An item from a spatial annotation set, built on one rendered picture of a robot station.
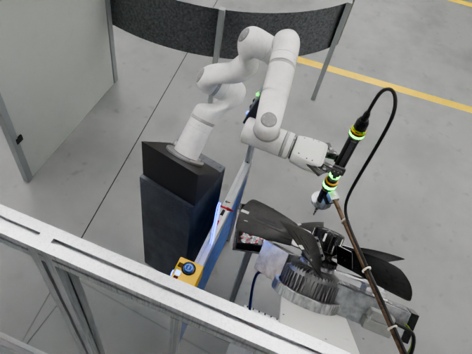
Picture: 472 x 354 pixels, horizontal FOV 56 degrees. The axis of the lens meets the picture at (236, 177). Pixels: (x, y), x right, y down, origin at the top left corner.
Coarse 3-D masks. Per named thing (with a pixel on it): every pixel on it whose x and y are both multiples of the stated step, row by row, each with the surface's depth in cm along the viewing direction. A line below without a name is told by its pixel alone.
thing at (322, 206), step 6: (318, 192) 152; (330, 192) 142; (336, 192) 142; (312, 198) 150; (324, 198) 143; (330, 198) 140; (336, 198) 140; (318, 204) 149; (324, 204) 145; (330, 204) 146
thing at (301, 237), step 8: (288, 224) 147; (288, 232) 142; (296, 232) 146; (304, 232) 153; (296, 240) 141; (304, 240) 147; (312, 240) 155; (304, 248) 142; (312, 248) 150; (312, 256) 145; (320, 256) 156; (312, 264) 138; (320, 264) 153; (320, 272) 145
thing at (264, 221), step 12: (252, 204) 180; (264, 204) 182; (240, 216) 172; (252, 216) 173; (264, 216) 175; (276, 216) 176; (240, 228) 167; (252, 228) 169; (264, 228) 171; (276, 228) 172; (276, 240) 169; (288, 240) 170
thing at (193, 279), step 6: (180, 258) 172; (192, 264) 171; (198, 264) 171; (174, 270) 168; (180, 270) 169; (198, 270) 170; (180, 276) 167; (186, 276) 168; (192, 276) 168; (198, 276) 168; (186, 282) 166; (192, 282) 166; (198, 282) 174
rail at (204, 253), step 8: (240, 168) 229; (248, 168) 230; (240, 176) 227; (232, 184) 223; (240, 184) 223; (232, 192) 221; (232, 200) 217; (224, 216) 211; (216, 232) 205; (208, 240) 202; (208, 248) 200; (200, 256) 196; (208, 256) 203; (200, 264) 194
